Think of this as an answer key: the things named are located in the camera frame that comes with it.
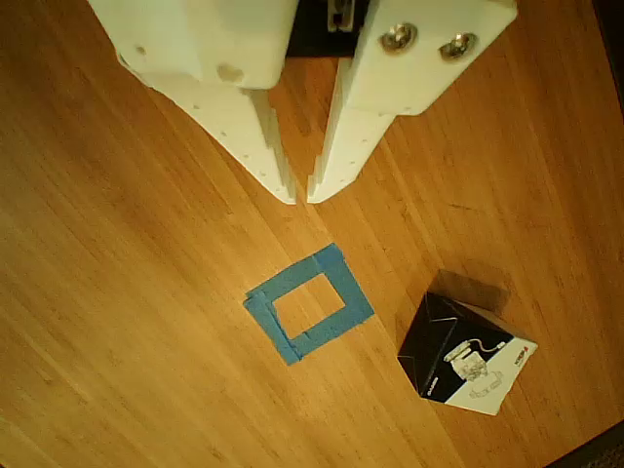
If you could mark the blue tape square target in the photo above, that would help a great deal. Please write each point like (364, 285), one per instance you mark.
(356, 302)

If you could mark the black and white cardboard box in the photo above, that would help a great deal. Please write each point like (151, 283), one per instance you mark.
(439, 341)

